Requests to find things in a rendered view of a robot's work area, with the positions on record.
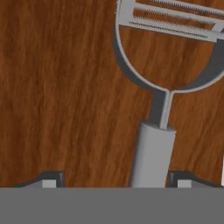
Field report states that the grey vegetable peeler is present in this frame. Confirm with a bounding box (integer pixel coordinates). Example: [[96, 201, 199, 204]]
[[113, 0, 224, 189]]

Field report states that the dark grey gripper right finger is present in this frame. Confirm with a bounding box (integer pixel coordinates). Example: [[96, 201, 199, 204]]
[[166, 170, 223, 189]]

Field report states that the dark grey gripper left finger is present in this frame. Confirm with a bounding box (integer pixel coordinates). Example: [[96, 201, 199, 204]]
[[12, 170, 66, 189]]

